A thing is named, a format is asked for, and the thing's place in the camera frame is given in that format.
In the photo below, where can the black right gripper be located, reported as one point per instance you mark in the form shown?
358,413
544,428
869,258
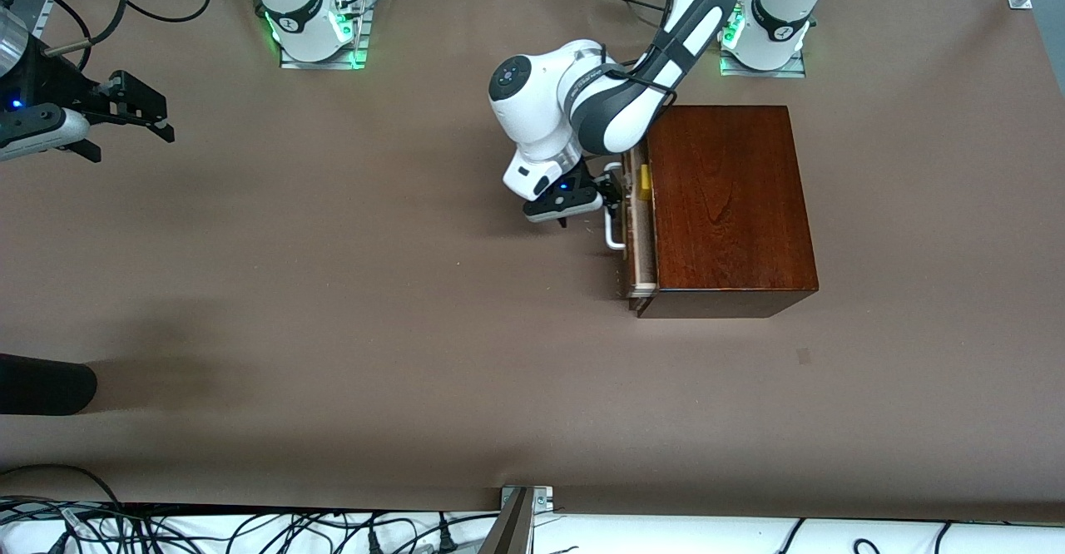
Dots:
52,81

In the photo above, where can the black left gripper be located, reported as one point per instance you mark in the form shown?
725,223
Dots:
596,185

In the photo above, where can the yellow block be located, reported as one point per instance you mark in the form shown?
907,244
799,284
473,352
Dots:
645,184

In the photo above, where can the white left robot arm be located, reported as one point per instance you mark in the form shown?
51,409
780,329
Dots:
541,96

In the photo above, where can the dark brown wooden cabinet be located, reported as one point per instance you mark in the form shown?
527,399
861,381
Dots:
724,205

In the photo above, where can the black cylinder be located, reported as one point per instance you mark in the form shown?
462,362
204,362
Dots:
42,383

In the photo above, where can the grey aluminium profile bar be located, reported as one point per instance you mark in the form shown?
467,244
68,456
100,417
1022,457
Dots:
509,533

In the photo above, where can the aluminium left arm base plate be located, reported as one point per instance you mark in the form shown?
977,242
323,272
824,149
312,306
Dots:
761,74

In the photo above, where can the aluminium right arm base plate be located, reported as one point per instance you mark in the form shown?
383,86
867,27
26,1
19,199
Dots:
324,64

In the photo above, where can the metal corner bracket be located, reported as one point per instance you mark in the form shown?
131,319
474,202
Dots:
541,500

